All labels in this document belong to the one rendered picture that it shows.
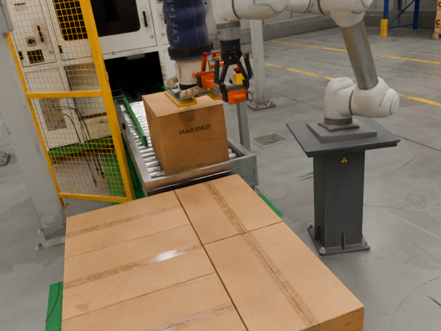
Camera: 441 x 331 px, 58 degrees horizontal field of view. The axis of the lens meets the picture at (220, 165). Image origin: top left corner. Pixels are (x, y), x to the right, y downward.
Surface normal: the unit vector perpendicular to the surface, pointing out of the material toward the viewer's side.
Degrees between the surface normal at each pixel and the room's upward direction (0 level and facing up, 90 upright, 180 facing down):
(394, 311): 0
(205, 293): 0
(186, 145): 90
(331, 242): 90
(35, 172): 90
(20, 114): 90
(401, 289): 0
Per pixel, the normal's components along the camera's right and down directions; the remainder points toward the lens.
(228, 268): -0.11, -0.90
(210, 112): 0.32, 0.36
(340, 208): 0.06, 0.40
